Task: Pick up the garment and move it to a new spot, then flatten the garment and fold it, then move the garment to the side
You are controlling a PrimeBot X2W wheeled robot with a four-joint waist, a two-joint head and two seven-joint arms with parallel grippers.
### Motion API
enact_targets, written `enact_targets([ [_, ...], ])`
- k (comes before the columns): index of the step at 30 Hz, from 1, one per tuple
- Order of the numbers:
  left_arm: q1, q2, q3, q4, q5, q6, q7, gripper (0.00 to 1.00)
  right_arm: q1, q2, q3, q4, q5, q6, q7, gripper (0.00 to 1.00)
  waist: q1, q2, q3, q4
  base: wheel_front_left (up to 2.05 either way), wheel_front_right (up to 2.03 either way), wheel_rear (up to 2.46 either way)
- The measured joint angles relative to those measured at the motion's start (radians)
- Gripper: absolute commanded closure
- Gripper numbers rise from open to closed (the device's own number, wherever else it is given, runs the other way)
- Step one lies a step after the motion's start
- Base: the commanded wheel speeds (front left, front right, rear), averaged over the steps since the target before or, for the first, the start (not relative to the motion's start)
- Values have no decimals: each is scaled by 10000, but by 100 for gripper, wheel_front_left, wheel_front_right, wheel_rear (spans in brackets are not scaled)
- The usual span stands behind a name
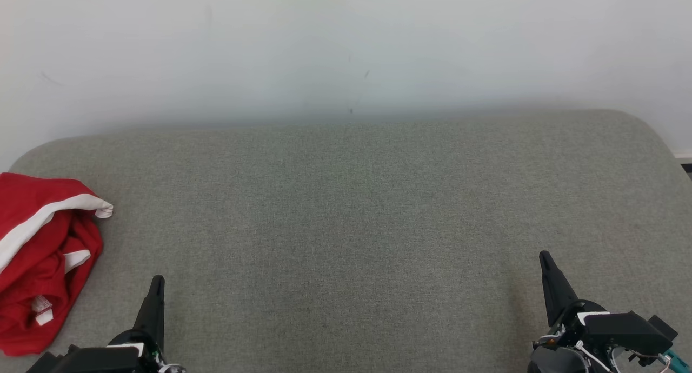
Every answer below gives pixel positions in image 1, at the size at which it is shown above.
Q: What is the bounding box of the red jersey with number 23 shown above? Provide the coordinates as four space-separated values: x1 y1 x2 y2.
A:
0 211 104 357

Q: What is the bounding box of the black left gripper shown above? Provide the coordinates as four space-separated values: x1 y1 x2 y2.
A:
108 275 185 373

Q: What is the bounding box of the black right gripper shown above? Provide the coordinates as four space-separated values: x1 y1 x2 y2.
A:
533 250 611 357

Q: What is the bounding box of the right black cable teal plug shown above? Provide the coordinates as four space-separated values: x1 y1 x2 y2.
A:
661 349 691 373

